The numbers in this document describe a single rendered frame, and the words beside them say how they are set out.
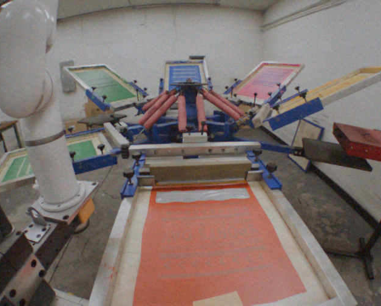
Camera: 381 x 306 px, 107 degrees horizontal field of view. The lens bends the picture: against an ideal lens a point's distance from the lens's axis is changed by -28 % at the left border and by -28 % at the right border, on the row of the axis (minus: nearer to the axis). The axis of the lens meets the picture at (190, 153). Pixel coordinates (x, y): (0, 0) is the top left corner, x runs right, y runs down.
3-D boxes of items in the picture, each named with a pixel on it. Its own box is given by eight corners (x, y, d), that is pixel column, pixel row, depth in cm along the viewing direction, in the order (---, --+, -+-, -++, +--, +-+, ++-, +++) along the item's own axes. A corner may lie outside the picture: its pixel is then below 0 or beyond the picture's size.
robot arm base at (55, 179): (23, 206, 37) (0, 149, 31) (51, 180, 49) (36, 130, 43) (68, 215, 36) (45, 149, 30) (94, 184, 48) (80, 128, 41)
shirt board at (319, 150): (353, 156, 123) (355, 147, 120) (369, 181, 90) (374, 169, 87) (199, 130, 178) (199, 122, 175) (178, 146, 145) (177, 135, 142)
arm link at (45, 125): (67, 127, 43) (57, 62, 36) (59, 144, 32) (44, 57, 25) (31, 135, 39) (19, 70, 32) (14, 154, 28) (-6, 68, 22)
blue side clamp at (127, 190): (136, 207, 69) (133, 192, 67) (123, 207, 69) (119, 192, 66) (147, 169, 97) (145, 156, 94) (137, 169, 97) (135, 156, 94)
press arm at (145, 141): (27, 179, 97) (24, 171, 95) (29, 175, 102) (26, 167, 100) (191, 138, 159) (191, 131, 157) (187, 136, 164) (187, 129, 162)
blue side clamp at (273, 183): (278, 199, 72) (283, 184, 69) (267, 200, 72) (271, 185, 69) (254, 165, 100) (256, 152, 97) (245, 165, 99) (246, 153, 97)
